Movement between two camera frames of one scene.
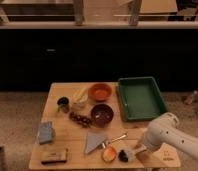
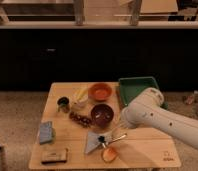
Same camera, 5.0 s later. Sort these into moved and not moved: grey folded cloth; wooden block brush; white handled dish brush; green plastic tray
Moved: white handled dish brush
Not moved: grey folded cloth; green plastic tray; wooden block brush
